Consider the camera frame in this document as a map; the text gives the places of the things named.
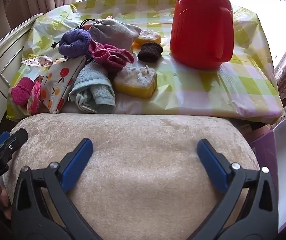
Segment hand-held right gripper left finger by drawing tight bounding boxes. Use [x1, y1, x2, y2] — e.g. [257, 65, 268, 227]
[11, 138, 101, 240]

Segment brown sponge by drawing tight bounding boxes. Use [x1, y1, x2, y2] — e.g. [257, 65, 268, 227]
[137, 42, 163, 62]

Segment pink knit sock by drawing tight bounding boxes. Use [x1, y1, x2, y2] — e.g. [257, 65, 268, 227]
[11, 77, 34, 108]

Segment purple rolled sock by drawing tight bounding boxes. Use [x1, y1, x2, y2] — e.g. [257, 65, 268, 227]
[58, 29, 93, 57]

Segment person's left hand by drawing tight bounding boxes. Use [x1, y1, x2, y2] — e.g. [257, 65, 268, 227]
[1, 189, 11, 218]

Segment red thermos jug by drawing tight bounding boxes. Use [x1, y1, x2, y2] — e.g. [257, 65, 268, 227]
[170, 0, 234, 70]

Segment magenta knit socks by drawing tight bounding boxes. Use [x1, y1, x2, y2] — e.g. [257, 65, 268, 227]
[88, 40, 135, 73]

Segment large yellow white sponge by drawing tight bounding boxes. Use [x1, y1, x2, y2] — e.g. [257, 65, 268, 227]
[113, 65, 158, 98]

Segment small yellow white sponge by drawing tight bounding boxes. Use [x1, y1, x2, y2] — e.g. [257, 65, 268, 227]
[134, 29, 162, 45]

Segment fruit print pouch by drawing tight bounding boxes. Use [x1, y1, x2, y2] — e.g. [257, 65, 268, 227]
[40, 55, 87, 114]

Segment black white checked pouch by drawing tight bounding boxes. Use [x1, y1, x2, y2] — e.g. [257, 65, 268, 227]
[64, 55, 96, 64]

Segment beige velvet cushion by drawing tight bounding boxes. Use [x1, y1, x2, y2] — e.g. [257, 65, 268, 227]
[1, 112, 261, 240]

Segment grey drawstring pouch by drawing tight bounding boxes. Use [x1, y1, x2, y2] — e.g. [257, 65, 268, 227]
[79, 18, 141, 53]

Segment pink floral pouch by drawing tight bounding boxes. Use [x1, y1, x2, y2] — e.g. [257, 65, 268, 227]
[27, 76, 43, 115]

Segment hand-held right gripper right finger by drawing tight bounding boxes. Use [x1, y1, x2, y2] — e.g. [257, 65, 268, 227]
[197, 139, 279, 240]

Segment yellow checked plastic tablecloth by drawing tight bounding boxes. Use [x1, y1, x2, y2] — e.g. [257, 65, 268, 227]
[6, 0, 285, 125]

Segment white floral cloth strip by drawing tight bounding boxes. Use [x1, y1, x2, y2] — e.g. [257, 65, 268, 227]
[21, 56, 54, 68]

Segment light blue towel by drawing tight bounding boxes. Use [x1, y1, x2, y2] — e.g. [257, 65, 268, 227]
[69, 62, 116, 113]

